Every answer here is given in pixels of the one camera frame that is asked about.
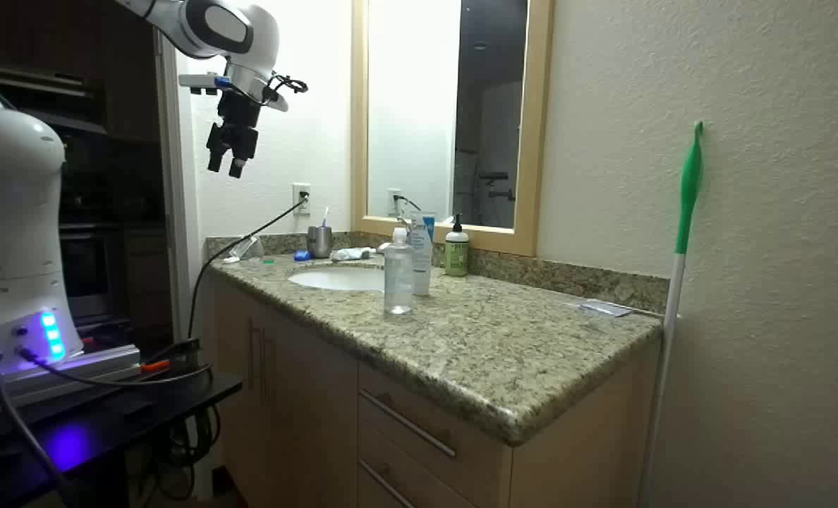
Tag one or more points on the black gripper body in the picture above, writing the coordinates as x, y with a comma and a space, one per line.
238, 117

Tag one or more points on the chrome lever faucet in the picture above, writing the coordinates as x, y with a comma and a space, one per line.
386, 250

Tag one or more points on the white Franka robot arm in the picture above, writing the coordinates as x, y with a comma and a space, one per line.
3, 186

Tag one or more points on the small green cap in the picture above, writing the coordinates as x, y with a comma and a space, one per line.
270, 260

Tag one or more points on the dark wooden shelf unit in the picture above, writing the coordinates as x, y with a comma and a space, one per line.
109, 186

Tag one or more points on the metal cup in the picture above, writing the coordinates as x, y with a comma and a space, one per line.
321, 244

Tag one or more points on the crumpled white toothpaste tube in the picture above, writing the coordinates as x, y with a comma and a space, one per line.
352, 254

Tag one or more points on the white oval sink basin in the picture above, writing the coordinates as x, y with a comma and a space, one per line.
338, 279

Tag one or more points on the clear plastic bottle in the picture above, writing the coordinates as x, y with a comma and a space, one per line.
400, 278

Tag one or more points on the orange black clamp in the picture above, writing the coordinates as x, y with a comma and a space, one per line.
171, 357

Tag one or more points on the green soap pump bottle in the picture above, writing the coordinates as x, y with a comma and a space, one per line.
456, 251

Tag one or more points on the wooden vanity cabinet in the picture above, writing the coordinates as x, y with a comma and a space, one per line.
294, 405

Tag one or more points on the black robot cart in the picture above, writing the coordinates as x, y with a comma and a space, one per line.
109, 423

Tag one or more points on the wood framed mirror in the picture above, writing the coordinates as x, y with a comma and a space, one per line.
530, 121

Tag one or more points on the clear plastic package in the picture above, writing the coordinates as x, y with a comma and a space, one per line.
604, 307

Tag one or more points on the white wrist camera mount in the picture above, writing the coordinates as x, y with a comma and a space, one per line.
201, 79

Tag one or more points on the white wall outlet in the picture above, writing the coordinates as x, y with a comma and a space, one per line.
303, 197

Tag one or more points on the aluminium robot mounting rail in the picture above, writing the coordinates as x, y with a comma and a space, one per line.
61, 370

